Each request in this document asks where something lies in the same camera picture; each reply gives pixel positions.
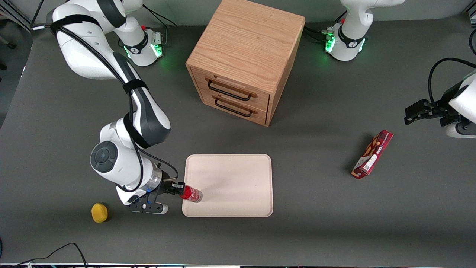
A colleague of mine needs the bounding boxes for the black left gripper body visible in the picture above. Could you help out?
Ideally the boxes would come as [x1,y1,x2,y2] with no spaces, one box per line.
[427,98,462,127]

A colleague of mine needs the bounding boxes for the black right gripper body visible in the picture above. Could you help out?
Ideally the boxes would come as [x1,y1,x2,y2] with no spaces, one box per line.
[155,178,175,197]

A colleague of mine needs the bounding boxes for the red coke bottle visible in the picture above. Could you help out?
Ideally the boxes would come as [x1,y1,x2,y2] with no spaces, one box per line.
[180,185,203,204]

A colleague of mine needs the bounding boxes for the beige plastic tray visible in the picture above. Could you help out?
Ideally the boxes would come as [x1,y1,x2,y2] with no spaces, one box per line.
[182,154,274,218]

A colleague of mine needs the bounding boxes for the red snack box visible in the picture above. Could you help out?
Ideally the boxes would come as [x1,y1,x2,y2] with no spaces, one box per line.
[351,129,394,180]

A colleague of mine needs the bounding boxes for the yellow sponge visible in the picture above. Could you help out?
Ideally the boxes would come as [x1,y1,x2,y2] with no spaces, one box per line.
[91,202,109,224]

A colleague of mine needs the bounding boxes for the wooden drawer cabinet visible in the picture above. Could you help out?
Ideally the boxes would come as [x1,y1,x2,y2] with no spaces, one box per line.
[185,0,306,127]

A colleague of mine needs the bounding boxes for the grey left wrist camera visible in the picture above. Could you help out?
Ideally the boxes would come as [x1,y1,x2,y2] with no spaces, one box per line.
[445,121,476,139]

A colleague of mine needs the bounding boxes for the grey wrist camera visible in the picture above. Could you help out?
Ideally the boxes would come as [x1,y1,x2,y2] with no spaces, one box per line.
[445,121,476,139]
[128,200,169,215]

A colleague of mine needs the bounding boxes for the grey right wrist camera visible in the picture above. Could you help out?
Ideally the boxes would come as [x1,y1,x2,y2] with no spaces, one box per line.
[128,200,169,215]

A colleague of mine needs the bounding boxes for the black looped cable on left arm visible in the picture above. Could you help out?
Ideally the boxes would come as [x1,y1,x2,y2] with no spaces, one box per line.
[427,57,476,105]

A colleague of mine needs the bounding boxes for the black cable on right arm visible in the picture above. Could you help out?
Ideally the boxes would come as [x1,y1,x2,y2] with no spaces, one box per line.
[48,15,180,193]

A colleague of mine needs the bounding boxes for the short black drawer handle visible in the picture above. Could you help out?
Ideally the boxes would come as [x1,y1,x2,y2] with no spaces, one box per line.
[214,97,254,118]

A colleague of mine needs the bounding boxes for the wooden drawer with short handle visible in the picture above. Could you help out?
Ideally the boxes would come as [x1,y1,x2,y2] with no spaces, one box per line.
[201,88,269,125]

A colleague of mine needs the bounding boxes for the long black drawer handle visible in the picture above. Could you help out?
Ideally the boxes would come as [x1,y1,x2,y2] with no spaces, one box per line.
[207,80,253,102]

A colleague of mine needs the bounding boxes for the wooden drawer with long handle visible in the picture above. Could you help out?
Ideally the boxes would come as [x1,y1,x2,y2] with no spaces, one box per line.
[192,67,271,113]

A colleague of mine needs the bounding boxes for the black cables at left arm base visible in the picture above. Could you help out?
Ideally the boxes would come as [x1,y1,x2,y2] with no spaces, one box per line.
[304,11,348,42]

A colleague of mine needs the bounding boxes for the black cable at table edge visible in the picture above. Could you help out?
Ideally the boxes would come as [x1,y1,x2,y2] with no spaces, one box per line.
[0,242,88,268]

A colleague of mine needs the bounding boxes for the black cable at right arm base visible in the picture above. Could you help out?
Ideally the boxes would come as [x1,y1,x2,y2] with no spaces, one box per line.
[141,4,180,47]

